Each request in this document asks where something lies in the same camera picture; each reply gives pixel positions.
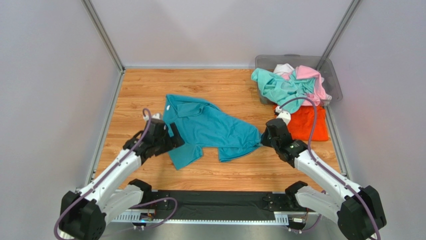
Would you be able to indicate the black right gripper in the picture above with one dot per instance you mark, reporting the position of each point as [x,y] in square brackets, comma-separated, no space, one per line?
[271,137]

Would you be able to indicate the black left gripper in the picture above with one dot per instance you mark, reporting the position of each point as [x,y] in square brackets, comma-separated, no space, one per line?
[173,142]

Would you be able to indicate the teal t shirt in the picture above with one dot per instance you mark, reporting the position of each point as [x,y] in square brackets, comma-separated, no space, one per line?
[201,124]

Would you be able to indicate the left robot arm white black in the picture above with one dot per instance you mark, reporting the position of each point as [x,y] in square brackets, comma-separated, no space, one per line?
[85,214]

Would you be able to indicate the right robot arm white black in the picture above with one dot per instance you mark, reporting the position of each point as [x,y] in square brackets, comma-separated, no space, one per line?
[357,211]

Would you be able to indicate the folded orange t shirt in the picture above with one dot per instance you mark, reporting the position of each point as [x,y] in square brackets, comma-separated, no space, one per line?
[302,121]

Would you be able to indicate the mint green t shirt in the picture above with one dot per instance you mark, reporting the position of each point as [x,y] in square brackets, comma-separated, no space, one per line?
[279,91]

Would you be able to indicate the pink t shirt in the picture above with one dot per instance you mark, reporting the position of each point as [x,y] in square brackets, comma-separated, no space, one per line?
[309,83]

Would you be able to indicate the white t shirt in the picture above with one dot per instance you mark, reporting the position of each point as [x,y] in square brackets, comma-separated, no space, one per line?
[283,69]

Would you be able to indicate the clear plastic bin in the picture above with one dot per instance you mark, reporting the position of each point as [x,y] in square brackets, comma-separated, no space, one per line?
[331,83]

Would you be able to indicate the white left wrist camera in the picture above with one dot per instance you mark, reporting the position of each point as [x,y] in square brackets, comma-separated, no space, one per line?
[156,116]

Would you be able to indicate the aluminium front frame rail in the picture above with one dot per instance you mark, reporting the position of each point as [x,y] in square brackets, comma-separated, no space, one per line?
[284,210]

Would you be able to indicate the right aluminium corner post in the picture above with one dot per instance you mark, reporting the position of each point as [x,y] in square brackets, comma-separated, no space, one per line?
[339,31]

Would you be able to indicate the aluminium corner post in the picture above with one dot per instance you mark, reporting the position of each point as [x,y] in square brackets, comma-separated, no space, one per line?
[339,31]
[100,28]

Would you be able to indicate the left aluminium corner post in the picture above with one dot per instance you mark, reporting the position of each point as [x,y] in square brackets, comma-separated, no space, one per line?
[100,28]

